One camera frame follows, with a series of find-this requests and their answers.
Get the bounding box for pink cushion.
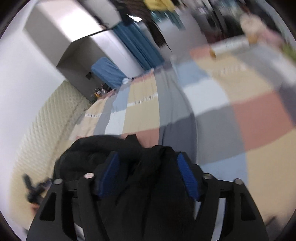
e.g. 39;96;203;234
264;29;286;48

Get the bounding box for grey wardrobe cabinet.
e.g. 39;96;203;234
23;0;149;103

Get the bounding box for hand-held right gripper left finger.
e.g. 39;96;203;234
26;152;121;241

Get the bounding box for white rolled cylinder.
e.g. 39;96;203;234
209;35;252;59

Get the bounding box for patchwork bed blanket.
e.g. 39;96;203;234
9;43;296;233

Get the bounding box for bottles on nightstand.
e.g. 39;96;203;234
91;83;116;100

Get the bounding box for black puffer jacket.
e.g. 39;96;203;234
54;134;202;241

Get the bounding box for dark ribbed suitcase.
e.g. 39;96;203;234
196;0;232;43

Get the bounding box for yellow hoodie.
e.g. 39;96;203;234
143;0;176;12

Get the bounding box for cream quilted headboard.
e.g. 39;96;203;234
9;79;93;224

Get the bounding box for blue covered chair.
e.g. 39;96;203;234
91;57;128;90

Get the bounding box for teal hanging cloth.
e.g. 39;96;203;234
150;10;186;31

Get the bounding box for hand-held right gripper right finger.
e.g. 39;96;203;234
176;152;270;241

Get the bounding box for blue curtain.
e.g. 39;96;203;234
113;21;166;70

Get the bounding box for brown plaid scarf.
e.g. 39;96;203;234
116;0;172;53

